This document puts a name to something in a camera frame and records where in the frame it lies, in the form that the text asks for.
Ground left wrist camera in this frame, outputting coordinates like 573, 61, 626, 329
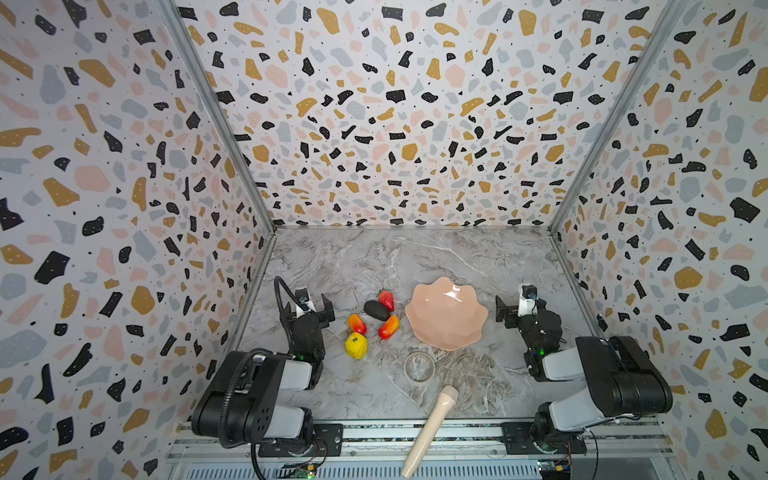
294, 288, 316, 317

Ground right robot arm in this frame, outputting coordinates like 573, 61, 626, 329
495, 285, 673, 453

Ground yellow fake lemon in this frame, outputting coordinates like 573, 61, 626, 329
345, 332, 368, 360

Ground clear glass jar lid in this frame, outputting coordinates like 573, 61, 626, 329
403, 351, 436, 384

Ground aluminium front rail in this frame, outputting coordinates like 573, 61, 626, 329
164, 416, 676, 480

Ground pink scalloped fruit bowl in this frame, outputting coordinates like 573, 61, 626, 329
405, 277, 488, 351

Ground dark fake avocado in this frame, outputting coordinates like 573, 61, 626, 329
363, 300, 391, 321

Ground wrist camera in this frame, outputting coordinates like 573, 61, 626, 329
517, 284, 538, 317
294, 288, 316, 317

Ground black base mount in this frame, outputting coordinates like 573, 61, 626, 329
500, 421, 587, 455
257, 422, 344, 459

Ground red fake strawberry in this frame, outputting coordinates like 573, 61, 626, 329
378, 290, 395, 312

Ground red-orange fake mango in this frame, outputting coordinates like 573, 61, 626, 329
378, 315, 400, 340
347, 314, 367, 336

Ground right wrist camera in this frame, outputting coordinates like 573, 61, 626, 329
517, 284, 538, 317

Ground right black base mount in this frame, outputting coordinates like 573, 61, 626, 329
500, 421, 587, 455

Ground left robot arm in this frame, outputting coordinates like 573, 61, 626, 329
191, 289, 335, 455

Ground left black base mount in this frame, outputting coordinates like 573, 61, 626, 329
257, 422, 344, 459

